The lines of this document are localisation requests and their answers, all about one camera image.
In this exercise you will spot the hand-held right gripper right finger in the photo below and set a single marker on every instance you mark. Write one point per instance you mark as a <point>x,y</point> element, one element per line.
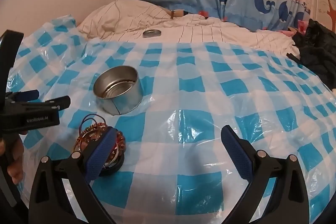
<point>236,153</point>

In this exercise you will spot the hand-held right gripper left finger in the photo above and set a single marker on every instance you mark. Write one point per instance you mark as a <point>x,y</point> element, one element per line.
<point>101,153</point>

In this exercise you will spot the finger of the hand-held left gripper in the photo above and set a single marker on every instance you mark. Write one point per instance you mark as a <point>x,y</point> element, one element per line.
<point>59,102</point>
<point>26,94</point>

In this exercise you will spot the round metal tin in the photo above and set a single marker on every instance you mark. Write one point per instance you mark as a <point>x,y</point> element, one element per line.
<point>123,98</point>

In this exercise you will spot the person's left hand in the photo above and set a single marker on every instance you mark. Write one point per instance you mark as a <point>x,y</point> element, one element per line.
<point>16,161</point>

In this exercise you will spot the blue checkered plastic sheet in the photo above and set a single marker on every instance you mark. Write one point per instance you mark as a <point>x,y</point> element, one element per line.
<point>210,98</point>

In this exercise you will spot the round metal tin lid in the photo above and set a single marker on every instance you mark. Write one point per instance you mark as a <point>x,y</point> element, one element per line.
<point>151,33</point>

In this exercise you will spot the white striped duvet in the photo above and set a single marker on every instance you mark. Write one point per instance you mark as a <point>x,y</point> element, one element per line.
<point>210,29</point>

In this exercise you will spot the black clothing pile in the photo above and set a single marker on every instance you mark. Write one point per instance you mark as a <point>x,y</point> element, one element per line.
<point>320,50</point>

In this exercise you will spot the pink cloth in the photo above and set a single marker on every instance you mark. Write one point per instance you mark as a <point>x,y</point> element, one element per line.
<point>300,27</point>

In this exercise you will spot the orange tree wall sticker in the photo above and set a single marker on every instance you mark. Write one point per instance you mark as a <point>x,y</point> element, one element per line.
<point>328,6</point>

